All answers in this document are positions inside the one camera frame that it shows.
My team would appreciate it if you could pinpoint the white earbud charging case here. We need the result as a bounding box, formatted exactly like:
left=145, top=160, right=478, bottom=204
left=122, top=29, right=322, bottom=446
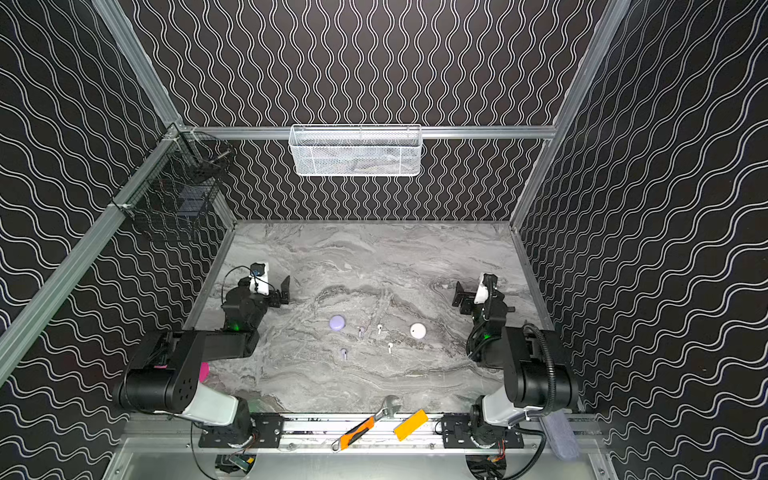
left=409, top=323, right=427, bottom=339

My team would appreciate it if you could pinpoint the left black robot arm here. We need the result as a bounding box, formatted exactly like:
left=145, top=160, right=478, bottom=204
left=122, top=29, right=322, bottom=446
left=114, top=275, right=291, bottom=448

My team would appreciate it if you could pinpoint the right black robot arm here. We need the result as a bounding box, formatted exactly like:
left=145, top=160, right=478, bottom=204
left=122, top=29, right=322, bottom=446
left=452, top=275, right=578, bottom=448

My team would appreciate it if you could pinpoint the pink plastic goblet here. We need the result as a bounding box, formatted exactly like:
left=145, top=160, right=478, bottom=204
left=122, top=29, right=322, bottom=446
left=199, top=362, right=210, bottom=382

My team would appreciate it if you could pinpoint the grey purple cloth pad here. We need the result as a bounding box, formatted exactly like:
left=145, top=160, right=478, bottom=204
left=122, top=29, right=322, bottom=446
left=540, top=410, right=581, bottom=461

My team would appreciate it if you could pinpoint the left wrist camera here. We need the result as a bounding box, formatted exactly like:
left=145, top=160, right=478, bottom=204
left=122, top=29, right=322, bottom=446
left=249, top=262, right=272, bottom=296

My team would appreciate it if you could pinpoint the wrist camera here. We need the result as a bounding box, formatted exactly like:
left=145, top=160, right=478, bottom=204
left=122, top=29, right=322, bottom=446
left=249, top=262, right=272, bottom=296
left=473, top=273, right=498, bottom=305

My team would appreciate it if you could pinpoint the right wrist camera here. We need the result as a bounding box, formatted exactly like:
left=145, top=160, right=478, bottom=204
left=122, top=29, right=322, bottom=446
left=473, top=273, right=498, bottom=305

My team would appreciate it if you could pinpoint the white wire mesh basket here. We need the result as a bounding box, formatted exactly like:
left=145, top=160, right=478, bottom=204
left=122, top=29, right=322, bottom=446
left=288, top=124, right=424, bottom=177

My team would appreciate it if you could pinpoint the black wire basket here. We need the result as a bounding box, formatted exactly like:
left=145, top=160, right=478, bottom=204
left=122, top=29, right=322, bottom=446
left=117, top=130, right=235, bottom=244

